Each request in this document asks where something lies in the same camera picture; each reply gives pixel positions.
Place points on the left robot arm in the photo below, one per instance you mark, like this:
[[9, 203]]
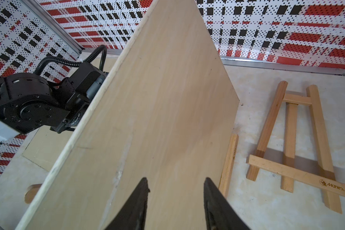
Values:
[[28, 101]]

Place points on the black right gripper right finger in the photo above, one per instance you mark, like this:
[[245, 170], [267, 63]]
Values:
[[218, 212]]

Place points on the plywood board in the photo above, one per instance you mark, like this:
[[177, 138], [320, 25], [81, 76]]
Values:
[[46, 146], [165, 112]]

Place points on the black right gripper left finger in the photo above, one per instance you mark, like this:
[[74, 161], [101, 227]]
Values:
[[132, 215]]

